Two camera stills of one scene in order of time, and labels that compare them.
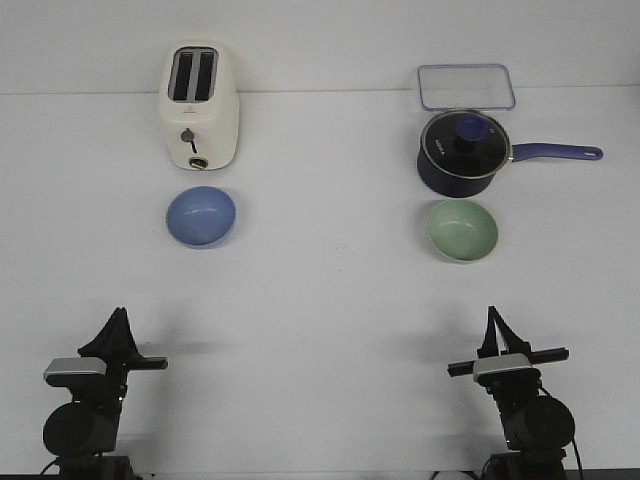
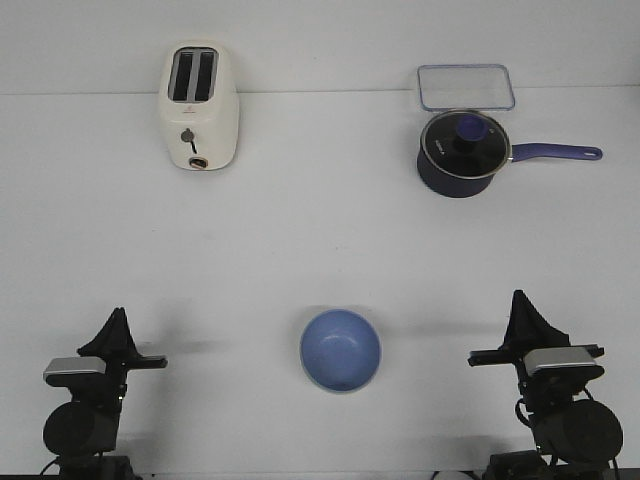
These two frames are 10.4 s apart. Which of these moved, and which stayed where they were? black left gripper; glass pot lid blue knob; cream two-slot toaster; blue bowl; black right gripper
Moved: blue bowl; black right gripper
Stayed: glass pot lid blue knob; black left gripper; cream two-slot toaster
